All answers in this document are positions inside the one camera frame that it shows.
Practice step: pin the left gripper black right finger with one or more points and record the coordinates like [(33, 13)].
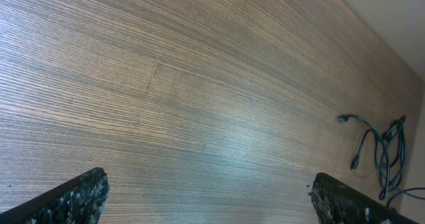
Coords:
[(337, 203)]

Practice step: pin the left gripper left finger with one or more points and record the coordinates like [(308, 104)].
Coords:
[(79, 200)]

